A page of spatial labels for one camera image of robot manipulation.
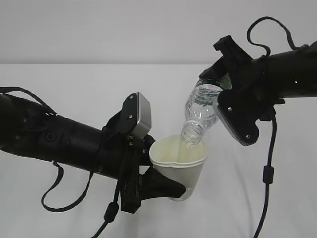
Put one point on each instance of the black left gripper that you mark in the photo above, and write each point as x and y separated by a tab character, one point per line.
134	187

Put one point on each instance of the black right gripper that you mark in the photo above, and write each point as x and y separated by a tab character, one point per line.
247	75

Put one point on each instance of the white paper cup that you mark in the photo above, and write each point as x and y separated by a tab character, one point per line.
174	159

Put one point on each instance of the clear water bottle green label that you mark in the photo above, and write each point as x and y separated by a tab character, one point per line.
199	112

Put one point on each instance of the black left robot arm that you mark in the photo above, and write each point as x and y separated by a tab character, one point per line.
120	150

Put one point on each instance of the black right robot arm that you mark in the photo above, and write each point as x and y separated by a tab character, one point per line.
293	74

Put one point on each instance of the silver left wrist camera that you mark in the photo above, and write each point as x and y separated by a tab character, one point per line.
135	116

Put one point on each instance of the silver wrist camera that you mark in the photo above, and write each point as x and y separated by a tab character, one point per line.
135	116
238	114

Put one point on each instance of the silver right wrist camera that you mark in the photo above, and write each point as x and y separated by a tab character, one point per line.
238	114

